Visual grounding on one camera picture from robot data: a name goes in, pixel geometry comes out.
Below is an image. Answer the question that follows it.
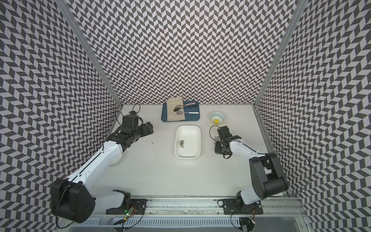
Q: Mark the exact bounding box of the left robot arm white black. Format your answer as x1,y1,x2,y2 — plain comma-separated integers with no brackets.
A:
50,111,154,223

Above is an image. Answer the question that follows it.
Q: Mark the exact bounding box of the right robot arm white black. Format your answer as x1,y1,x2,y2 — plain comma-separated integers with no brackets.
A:
214,126,289,213

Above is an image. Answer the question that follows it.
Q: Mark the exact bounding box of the metal spoon white handle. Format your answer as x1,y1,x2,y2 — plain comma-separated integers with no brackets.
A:
176,111,200,115

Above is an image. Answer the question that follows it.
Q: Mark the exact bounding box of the aluminium front rail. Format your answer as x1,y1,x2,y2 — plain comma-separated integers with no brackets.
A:
62,195,308,218

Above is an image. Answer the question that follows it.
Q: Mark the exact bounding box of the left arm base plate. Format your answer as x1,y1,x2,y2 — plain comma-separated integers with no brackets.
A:
105,199,148,215

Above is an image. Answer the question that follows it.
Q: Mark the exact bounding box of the white storage box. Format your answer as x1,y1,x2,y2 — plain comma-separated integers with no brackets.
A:
174,125,201,160

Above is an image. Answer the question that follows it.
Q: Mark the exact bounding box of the beige folded cloth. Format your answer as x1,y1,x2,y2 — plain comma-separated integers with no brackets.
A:
166,97,185,122

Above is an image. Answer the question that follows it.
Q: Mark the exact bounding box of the blue tray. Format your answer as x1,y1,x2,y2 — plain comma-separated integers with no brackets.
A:
161,101,200,122

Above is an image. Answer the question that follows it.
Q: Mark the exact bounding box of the patterned small bowl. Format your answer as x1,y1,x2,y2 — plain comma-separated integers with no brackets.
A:
209,111,226,125

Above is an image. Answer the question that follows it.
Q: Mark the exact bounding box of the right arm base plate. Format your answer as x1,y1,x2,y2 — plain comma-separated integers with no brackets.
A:
220,199,263,215

